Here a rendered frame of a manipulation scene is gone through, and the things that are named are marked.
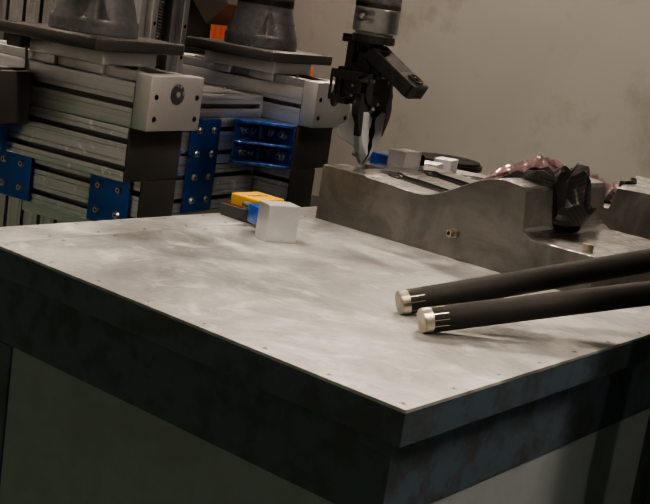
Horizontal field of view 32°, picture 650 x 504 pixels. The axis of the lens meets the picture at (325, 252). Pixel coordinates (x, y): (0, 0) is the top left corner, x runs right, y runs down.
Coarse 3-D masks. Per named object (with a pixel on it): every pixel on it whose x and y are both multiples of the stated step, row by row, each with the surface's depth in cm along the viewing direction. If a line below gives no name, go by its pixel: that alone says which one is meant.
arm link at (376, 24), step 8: (360, 8) 187; (368, 8) 186; (360, 16) 186; (368, 16) 186; (376, 16) 185; (384, 16) 186; (392, 16) 186; (360, 24) 187; (368, 24) 186; (376, 24) 186; (384, 24) 186; (392, 24) 187; (360, 32) 188; (368, 32) 186; (376, 32) 186; (384, 32) 186; (392, 32) 187
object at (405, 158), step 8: (352, 152) 207; (376, 152) 202; (384, 152) 204; (392, 152) 199; (400, 152) 198; (408, 152) 198; (416, 152) 200; (376, 160) 202; (384, 160) 201; (392, 160) 199; (400, 160) 198; (408, 160) 199; (416, 160) 201
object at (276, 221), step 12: (252, 204) 170; (264, 204) 166; (276, 204) 166; (288, 204) 167; (252, 216) 170; (264, 216) 166; (276, 216) 165; (288, 216) 166; (264, 228) 165; (276, 228) 165; (288, 228) 166; (264, 240) 165; (276, 240) 166; (288, 240) 167
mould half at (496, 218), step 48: (336, 192) 186; (384, 192) 180; (432, 192) 180; (480, 192) 170; (528, 192) 165; (432, 240) 175; (480, 240) 170; (528, 240) 165; (576, 240) 170; (624, 240) 176; (576, 288) 161
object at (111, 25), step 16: (64, 0) 190; (80, 0) 189; (96, 0) 190; (112, 0) 190; (128, 0) 193; (64, 16) 189; (80, 16) 189; (96, 16) 190; (112, 16) 190; (128, 16) 192; (80, 32) 189; (96, 32) 189; (112, 32) 190; (128, 32) 193
